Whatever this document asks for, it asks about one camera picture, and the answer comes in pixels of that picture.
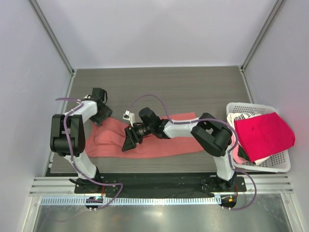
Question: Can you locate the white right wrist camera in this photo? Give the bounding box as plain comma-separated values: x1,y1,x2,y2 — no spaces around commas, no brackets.
123,110,136,127

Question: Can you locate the light pink garment in basket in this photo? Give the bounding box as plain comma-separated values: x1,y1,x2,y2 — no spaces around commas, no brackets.
232,143,249,164

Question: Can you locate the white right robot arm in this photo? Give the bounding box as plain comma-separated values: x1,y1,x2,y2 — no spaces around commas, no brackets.
122,107,237,191

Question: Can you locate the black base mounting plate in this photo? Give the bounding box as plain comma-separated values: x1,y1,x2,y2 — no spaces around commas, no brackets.
69,173,247,199

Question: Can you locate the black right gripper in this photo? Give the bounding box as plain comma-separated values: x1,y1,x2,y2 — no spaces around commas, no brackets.
123,122,154,151

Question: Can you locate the magenta t-shirt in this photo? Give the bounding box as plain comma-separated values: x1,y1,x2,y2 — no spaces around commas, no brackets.
245,112,295,160

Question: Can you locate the white slotted cable duct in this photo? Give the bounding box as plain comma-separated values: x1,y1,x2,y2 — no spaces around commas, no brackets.
41,195,221,206

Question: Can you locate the white perforated plastic basket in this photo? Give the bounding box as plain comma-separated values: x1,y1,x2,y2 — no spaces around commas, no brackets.
226,102,295,173

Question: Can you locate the cream printed t-shirt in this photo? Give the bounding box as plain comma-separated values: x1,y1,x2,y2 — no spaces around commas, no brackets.
226,112,270,166

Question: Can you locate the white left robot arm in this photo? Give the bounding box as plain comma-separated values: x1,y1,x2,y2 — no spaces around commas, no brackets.
50,88,112,193

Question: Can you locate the salmon pink t-shirt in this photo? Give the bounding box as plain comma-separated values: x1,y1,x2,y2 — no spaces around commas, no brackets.
85,117,203,159

